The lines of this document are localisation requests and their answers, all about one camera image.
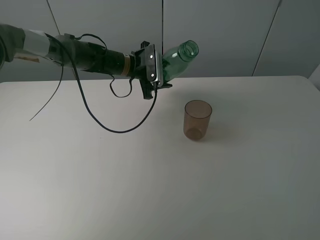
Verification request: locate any black camera cable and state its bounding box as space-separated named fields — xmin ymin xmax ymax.
xmin=57 ymin=37 xmax=158 ymax=134

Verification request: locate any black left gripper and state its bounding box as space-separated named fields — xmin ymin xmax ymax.
xmin=131 ymin=41 xmax=173 ymax=100

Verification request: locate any green transparent plastic bottle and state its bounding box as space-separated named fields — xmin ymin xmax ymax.
xmin=162 ymin=40 xmax=199 ymax=83

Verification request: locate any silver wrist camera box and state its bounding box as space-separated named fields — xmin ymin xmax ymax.
xmin=145 ymin=44 xmax=164 ymax=87

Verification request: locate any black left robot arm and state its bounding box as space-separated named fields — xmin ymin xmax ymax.
xmin=0 ymin=24 xmax=172 ymax=100

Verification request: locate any pink translucent plastic cup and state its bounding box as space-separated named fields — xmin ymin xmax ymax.
xmin=183 ymin=100 xmax=213 ymax=141

